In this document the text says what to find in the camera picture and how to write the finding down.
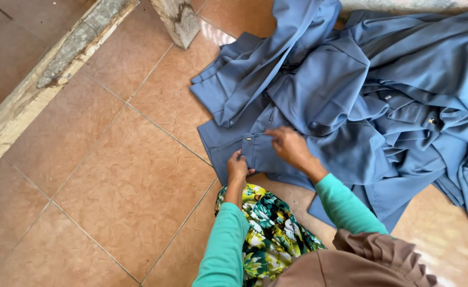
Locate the person's left hand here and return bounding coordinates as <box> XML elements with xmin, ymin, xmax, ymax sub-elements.
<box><xmin>227</xmin><ymin>149</ymin><xmax>256</xmax><ymax>184</ymax></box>

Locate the person's right hand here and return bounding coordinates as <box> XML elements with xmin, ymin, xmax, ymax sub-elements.
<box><xmin>264</xmin><ymin>126</ymin><xmax>319</xmax><ymax>170</ymax></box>

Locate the blue shirt with buttoned pocket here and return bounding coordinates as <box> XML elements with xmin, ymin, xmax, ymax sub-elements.
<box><xmin>197</xmin><ymin>104</ymin><xmax>412</xmax><ymax>234</ymax></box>

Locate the floral green yellow skirt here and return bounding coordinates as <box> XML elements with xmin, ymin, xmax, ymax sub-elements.
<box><xmin>215</xmin><ymin>183</ymin><xmax>327</xmax><ymax>287</ymax></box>

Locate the crumpled blue shirt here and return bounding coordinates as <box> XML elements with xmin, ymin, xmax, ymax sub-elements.
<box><xmin>189</xmin><ymin>0</ymin><xmax>372</xmax><ymax>130</ymax></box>

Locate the brown headscarf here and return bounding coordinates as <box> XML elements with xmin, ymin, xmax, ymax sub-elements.
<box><xmin>263</xmin><ymin>228</ymin><xmax>439</xmax><ymax>287</ymax></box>

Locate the heap of blue garments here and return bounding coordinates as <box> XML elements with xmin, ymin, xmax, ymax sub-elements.
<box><xmin>338</xmin><ymin>8</ymin><xmax>468</xmax><ymax>228</ymax></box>

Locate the grey concrete pillar base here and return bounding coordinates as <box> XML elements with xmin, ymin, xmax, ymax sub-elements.
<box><xmin>150</xmin><ymin>0</ymin><xmax>201</xmax><ymax>50</ymax></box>

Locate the weathered concrete door sill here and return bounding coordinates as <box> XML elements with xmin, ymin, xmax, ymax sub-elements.
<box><xmin>0</xmin><ymin>0</ymin><xmax>141</xmax><ymax>182</ymax></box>

